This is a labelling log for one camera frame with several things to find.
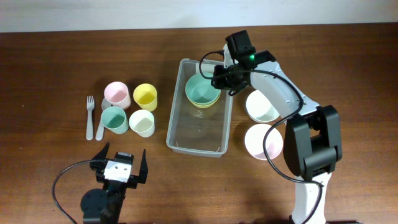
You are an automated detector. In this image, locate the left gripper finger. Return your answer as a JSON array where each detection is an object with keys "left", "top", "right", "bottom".
[
  {"left": 137, "top": 149, "right": 148, "bottom": 184},
  {"left": 93, "top": 142, "right": 109, "bottom": 160}
]

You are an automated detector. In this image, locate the green plastic bowl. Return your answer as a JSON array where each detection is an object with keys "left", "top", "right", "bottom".
[{"left": 185, "top": 73, "right": 221, "bottom": 105}]

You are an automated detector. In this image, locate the cream plastic bowl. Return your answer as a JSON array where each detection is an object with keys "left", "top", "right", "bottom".
[{"left": 246, "top": 90, "right": 280, "bottom": 123}]

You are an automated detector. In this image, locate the yellow plastic bowl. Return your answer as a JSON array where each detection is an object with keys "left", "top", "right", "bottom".
[{"left": 189, "top": 97, "right": 218, "bottom": 109}]

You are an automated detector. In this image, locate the pink plastic bowl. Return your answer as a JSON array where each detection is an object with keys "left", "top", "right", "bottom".
[{"left": 244, "top": 124, "right": 284, "bottom": 161}]

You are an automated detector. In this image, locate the pink plastic cup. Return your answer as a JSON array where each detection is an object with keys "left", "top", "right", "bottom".
[{"left": 104, "top": 82, "right": 131, "bottom": 110}]

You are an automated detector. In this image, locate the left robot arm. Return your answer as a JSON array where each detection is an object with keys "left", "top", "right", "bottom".
[{"left": 80, "top": 143, "right": 148, "bottom": 223}]

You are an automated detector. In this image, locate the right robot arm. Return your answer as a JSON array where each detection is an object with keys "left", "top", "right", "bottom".
[{"left": 210, "top": 30, "right": 343, "bottom": 223}]

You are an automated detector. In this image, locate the clear plastic storage container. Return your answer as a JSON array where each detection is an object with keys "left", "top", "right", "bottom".
[{"left": 166, "top": 58, "right": 233, "bottom": 157}]

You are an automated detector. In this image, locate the grey plastic spoon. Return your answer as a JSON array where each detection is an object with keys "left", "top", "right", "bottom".
[{"left": 95, "top": 98, "right": 111, "bottom": 141}]

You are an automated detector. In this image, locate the green plastic cup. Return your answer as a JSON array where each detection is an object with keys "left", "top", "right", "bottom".
[{"left": 101, "top": 106, "right": 129, "bottom": 134}]

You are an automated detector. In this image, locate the cream plastic cup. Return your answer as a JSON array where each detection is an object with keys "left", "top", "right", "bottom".
[{"left": 129, "top": 110, "right": 155, "bottom": 138}]

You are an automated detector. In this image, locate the grey plastic fork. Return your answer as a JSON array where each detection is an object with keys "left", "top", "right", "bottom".
[{"left": 86, "top": 96, "right": 95, "bottom": 140}]

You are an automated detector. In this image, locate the yellow plastic cup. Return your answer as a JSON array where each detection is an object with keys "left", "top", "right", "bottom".
[{"left": 133, "top": 83, "right": 157, "bottom": 111}]

